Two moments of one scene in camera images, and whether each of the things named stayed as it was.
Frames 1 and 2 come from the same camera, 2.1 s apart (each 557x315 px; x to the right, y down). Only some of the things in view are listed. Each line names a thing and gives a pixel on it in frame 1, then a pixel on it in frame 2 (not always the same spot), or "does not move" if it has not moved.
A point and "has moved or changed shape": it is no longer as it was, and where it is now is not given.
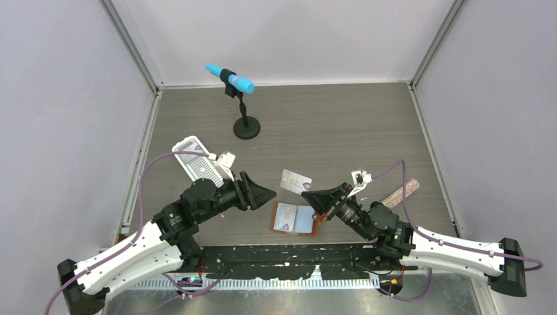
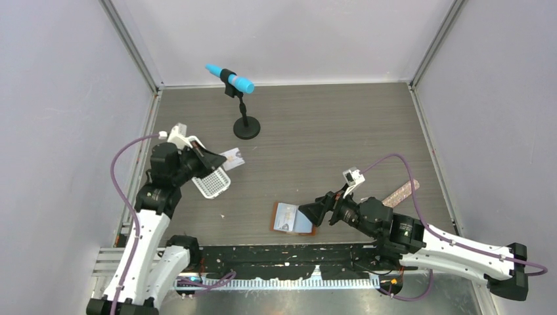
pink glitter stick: x=410 y=186 does not move
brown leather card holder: x=294 y=219 does not move
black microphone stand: x=246 y=127 does not move
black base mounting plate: x=240 y=262 does not move
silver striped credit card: x=293 y=182 has moved or changed shape
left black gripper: x=249 y=195 → x=210 y=161
